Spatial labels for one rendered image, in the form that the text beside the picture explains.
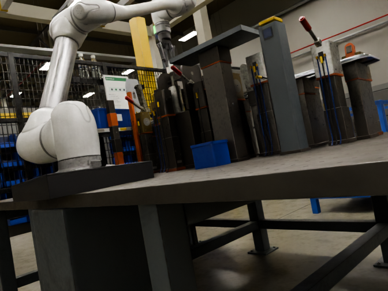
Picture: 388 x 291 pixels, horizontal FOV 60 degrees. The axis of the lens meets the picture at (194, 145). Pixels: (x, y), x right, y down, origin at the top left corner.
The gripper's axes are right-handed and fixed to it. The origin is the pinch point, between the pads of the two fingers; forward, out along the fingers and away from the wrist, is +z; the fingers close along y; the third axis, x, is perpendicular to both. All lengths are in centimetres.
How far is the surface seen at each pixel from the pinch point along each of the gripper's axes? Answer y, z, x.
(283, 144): -37, 56, -83
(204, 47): -40, 15, -60
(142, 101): -16.6, 18.3, 10.3
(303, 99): -5, 40, -79
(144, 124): -19.7, 31.6, 8.4
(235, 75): -16, 23, -55
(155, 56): 308, -156, 339
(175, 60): -41, 14, -44
